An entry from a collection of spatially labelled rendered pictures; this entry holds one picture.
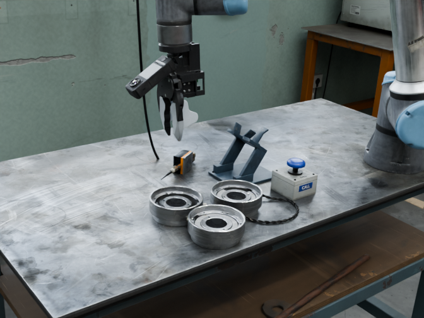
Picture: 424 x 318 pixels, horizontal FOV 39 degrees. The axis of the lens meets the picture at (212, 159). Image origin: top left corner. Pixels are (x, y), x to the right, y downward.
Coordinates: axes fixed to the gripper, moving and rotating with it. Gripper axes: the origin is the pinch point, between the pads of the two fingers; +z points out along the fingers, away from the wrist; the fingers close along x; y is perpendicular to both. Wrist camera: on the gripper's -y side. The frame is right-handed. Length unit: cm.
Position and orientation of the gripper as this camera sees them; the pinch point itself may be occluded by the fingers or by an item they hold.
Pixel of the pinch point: (170, 133)
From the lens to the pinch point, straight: 134.9
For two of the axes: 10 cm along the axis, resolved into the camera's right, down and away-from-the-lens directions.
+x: -5.3, -3.0, 7.9
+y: 8.5, -2.1, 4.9
